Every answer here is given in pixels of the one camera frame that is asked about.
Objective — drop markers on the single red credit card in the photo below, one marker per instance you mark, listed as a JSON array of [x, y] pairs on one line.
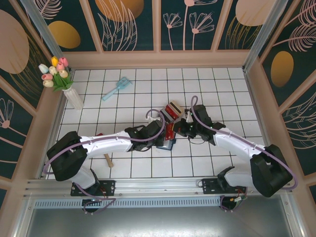
[[169, 132]]

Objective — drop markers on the dark blue leather card holder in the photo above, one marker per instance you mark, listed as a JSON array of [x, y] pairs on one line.
[[170, 145]]

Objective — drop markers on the red card stack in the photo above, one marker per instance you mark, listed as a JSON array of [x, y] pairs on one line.
[[171, 111]]

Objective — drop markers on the black card stack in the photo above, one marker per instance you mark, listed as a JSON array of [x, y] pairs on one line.
[[165, 116]]

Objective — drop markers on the gold card stack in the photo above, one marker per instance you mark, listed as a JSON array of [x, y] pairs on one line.
[[178, 107]]

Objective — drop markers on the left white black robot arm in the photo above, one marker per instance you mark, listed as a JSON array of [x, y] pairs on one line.
[[103, 145]]

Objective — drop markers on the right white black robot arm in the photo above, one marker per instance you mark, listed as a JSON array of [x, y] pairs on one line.
[[237, 144]]

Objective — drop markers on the light blue toy rake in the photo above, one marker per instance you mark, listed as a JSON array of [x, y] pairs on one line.
[[123, 84]]

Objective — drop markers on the grey metal panel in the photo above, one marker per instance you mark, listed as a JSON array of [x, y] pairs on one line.
[[158, 222]]

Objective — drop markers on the white ribbed vase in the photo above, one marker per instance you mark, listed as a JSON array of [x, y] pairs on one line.
[[72, 98]]

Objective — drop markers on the artificial tulip bouquet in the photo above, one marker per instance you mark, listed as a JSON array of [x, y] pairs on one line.
[[59, 74]]

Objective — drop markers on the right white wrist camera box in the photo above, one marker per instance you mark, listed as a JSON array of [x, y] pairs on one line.
[[189, 118]]

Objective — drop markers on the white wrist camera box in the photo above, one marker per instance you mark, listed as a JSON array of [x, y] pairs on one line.
[[189, 118], [150, 119]]

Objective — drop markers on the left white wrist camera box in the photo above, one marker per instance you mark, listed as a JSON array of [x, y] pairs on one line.
[[150, 119]]

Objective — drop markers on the aluminium mounting rail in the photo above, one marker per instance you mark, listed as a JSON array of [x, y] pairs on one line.
[[160, 187]]

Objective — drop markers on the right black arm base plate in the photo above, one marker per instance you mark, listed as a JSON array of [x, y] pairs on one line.
[[209, 187]]

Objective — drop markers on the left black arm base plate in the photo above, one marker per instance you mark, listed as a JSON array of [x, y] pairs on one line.
[[108, 187]]

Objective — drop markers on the aluminium frame post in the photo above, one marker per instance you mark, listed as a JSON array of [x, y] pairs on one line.
[[44, 27], [261, 32]]

